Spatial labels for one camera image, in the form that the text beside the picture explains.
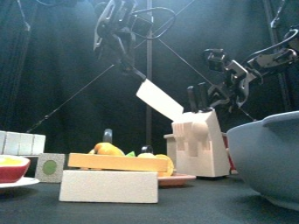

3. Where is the white toy cleaver black handle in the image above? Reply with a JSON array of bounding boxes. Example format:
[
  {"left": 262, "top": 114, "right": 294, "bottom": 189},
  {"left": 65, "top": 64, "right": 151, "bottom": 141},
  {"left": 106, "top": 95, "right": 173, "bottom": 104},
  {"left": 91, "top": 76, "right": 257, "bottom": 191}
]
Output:
[{"left": 123, "top": 61, "right": 186, "bottom": 123}]

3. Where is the white wooden knife block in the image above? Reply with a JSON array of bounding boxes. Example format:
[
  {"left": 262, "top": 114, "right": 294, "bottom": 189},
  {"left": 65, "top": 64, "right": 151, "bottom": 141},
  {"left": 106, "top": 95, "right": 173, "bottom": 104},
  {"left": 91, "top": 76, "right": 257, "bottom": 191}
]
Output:
[{"left": 170, "top": 108, "right": 231, "bottom": 179}]

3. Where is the beige box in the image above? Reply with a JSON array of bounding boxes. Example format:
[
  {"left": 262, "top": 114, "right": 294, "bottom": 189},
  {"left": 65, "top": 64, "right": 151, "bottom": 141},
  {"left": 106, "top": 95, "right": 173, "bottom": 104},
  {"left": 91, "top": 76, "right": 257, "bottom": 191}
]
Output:
[{"left": 163, "top": 133, "right": 178, "bottom": 165}]

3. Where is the large blue bowl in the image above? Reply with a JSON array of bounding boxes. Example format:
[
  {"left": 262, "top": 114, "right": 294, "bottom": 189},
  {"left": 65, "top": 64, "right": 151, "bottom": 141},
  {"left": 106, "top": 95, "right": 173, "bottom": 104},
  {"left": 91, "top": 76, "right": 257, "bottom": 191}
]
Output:
[{"left": 226, "top": 110, "right": 299, "bottom": 212}]

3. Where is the black round knob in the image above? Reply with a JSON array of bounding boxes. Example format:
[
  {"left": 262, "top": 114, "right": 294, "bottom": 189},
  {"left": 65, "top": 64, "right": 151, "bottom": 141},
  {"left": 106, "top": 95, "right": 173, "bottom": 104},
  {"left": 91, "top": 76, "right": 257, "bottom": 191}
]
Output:
[{"left": 141, "top": 144, "right": 155, "bottom": 155}]

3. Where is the orange toy fruit slice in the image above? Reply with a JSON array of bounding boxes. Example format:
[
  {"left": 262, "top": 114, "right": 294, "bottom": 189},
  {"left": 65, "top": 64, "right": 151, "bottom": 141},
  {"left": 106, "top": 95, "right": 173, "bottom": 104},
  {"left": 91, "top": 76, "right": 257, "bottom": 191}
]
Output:
[{"left": 154, "top": 154, "right": 175, "bottom": 179}]

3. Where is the cream toy food piece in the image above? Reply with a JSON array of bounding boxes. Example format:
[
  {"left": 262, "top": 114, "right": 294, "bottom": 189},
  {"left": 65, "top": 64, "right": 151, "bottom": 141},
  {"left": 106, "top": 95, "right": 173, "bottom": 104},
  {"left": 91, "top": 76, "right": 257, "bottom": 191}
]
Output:
[{"left": 135, "top": 152, "right": 158, "bottom": 159}]

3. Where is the pink plate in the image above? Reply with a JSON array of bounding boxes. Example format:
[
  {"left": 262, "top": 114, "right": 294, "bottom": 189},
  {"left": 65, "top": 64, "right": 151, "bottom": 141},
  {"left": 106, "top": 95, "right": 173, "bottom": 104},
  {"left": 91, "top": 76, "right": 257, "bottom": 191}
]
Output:
[{"left": 157, "top": 172, "right": 198, "bottom": 187}]

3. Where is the yellow wooden cutting board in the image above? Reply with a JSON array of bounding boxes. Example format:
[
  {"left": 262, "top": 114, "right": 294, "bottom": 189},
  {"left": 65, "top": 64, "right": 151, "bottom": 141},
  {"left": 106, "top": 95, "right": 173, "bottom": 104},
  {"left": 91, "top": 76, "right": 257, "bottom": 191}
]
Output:
[{"left": 67, "top": 152, "right": 170, "bottom": 173}]

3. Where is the white ribbed box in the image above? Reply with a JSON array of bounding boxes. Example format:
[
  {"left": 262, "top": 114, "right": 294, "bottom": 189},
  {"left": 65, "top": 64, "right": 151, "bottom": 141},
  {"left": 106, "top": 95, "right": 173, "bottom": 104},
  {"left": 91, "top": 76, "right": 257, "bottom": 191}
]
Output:
[{"left": 0, "top": 130, "right": 47, "bottom": 157}]

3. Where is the white rectangular block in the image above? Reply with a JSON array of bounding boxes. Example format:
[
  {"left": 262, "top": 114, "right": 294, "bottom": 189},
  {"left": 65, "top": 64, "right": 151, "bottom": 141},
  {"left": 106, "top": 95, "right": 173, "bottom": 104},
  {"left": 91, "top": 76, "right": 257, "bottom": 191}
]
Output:
[{"left": 59, "top": 169, "right": 161, "bottom": 205}]

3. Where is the grey block with green dot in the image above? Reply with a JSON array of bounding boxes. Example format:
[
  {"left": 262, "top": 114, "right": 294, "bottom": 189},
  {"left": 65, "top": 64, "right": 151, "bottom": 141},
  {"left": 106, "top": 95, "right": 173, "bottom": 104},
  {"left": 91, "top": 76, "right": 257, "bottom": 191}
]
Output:
[{"left": 34, "top": 152, "right": 67, "bottom": 184}]

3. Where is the red bowl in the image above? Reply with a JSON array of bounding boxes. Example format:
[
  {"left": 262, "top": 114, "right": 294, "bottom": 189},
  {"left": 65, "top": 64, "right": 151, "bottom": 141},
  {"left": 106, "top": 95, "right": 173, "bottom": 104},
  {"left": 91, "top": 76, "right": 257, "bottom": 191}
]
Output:
[{"left": 0, "top": 154, "right": 33, "bottom": 185}]

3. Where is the white plate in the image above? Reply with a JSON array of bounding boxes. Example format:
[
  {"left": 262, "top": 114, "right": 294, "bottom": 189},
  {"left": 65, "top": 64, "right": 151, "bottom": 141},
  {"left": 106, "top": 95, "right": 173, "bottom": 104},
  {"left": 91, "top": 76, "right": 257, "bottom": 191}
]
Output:
[{"left": 0, "top": 177, "right": 42, "bottom": 190}]

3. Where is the tall black knife handle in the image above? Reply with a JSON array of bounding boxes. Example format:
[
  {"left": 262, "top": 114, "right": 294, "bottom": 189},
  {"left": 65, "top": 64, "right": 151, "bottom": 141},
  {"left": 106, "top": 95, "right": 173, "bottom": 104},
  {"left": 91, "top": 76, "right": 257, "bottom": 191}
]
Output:
[{"left": 197, "top": 81, "right": 213, "bottom": 113}]

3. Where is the thin vertical frame pole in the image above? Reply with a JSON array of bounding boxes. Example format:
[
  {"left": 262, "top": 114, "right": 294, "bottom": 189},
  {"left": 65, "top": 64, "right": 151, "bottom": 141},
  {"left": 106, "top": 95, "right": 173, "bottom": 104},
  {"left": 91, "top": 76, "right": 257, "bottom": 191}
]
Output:
[{"left": 145, "top": 0, "right": 155, "bottom": 147}]

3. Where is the short black knife handle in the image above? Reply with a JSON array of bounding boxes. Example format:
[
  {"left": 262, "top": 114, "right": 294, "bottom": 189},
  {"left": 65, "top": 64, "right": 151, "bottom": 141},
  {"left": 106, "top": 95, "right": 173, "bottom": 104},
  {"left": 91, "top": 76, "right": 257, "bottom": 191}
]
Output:
[{"left": 186, "top": 85, "right": 199, "bottom": 114}]

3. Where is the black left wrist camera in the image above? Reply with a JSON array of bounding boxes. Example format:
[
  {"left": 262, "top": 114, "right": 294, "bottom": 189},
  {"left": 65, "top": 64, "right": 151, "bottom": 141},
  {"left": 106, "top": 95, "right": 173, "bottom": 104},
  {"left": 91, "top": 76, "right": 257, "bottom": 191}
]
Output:
[{"left": 129, "top": 14, "right": 155, "bottom": 38}]

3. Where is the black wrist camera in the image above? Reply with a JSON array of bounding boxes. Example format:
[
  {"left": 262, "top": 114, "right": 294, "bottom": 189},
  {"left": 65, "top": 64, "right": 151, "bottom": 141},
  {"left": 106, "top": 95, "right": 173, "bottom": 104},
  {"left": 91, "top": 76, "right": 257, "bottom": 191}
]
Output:
[
  {"left": 203, "top": 48, "right": 229, "bottom": 73},
  {"left": 129, "top": 14, "right": 155, "bottom": 38}
]

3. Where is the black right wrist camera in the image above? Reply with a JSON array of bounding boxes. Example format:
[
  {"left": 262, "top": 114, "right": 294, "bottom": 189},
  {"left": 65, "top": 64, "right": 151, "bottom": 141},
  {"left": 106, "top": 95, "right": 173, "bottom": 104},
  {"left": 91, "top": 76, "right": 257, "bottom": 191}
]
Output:
[{"left": 203, "top": 48, "right": 229, "bottom": 73}]

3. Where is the black camera cable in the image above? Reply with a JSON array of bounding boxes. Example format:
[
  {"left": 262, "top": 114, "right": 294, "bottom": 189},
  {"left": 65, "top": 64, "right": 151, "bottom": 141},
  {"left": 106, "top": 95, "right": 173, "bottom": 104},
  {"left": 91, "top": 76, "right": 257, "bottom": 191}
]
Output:
[{"left": 133, "top": 6, "right": 178, "bottom": 41}]

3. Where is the grey toy utensil handle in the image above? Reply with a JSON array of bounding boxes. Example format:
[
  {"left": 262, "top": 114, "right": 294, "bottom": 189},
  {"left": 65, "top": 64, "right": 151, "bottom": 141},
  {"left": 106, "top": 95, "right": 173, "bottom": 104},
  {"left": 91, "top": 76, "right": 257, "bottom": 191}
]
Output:
[{"left": 102, "top": 128, "right": 115, "bottom": 144}]

